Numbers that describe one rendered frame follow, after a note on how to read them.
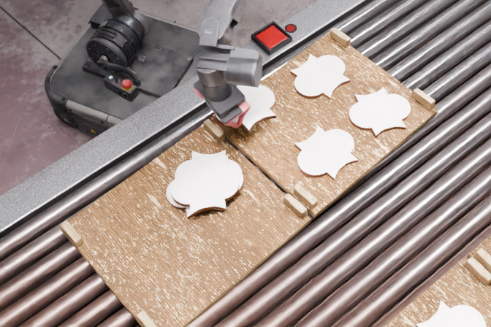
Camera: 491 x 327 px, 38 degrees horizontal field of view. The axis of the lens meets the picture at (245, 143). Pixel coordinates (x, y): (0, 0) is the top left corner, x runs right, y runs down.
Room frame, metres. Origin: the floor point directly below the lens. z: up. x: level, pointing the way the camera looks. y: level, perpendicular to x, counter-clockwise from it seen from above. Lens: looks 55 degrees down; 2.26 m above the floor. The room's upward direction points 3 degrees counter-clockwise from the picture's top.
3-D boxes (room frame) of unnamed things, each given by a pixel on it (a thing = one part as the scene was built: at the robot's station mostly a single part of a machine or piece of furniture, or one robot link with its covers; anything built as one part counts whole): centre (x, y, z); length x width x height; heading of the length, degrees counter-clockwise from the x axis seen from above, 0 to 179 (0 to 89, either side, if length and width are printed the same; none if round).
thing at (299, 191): (0.76, -0.12, 0.95); 0.06 x 0.02 x 0.03; 40
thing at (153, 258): (0.72, 0.14, 0.93); 0.41 x 0.35 x 0.02; 129
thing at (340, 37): (1.21, -0.25, 0.95); 0.06 x 0.02 x 0.03; 40
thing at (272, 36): (1.25, -0.08, 0.92); 0.06 x 0.06 x 0.01; 36
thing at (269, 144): (0.99, -0.19, 0.93); 0.41 x 0.35 x 0.02; 130
